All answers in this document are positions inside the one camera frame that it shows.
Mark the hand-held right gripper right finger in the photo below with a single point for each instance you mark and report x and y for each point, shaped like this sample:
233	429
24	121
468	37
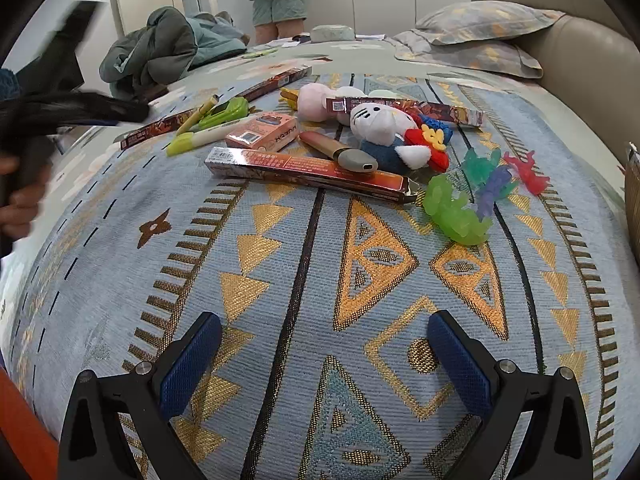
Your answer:
460	365

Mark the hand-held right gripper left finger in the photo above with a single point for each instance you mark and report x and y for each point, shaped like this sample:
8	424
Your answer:
190	365

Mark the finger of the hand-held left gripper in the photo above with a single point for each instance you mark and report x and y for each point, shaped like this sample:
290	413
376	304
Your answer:
115	110

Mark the gold stick device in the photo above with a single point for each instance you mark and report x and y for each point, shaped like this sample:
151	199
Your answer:
340	152

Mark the round wicker basket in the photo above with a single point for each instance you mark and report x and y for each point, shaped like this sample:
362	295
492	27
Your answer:
634	190

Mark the white cat plush toy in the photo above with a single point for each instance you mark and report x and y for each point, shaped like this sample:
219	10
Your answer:
375	120

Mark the person's left hand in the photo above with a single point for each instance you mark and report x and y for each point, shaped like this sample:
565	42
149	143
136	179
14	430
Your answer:
27	215

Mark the long red printed box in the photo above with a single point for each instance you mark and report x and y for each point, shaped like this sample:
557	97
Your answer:
155	127
300	170
280	80

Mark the olive green pen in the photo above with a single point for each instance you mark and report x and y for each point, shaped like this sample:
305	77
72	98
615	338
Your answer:
197	112

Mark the white and green highlighter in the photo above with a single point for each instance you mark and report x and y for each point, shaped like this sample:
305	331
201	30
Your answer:
200	140

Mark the pink cardboard box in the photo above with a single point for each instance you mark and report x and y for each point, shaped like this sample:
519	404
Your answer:
262	132

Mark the blue patterned woven blanket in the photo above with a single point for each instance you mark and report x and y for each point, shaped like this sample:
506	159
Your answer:
300	260

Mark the lime translucent toy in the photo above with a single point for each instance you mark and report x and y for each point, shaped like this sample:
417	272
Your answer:
452	210

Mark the yellow toy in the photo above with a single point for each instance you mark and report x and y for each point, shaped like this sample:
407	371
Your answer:
289	96

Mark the orange fabric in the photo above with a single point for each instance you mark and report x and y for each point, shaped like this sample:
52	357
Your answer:
25	430

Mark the purple translucent toy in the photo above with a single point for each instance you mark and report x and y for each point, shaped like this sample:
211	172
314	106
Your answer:
495	190

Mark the teal translucent toy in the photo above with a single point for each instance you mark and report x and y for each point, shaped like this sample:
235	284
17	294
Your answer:
480	167

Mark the pink plush toy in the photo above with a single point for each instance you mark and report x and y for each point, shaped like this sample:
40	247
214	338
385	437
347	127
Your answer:
317	102

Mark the red translucent toy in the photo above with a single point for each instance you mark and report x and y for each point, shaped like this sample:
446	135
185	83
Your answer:
527	172

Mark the grey-green small cushion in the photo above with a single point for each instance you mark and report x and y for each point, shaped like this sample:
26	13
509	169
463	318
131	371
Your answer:
332	33

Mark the dark snack packet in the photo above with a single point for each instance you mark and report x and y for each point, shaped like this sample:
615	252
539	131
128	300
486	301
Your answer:
450	112

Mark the white papers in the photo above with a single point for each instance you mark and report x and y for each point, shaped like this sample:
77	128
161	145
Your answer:
370	37

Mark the pale green round object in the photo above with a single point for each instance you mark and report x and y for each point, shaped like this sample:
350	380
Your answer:
381	93

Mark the beige padded headboard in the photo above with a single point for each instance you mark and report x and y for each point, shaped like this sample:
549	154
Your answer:
575	60

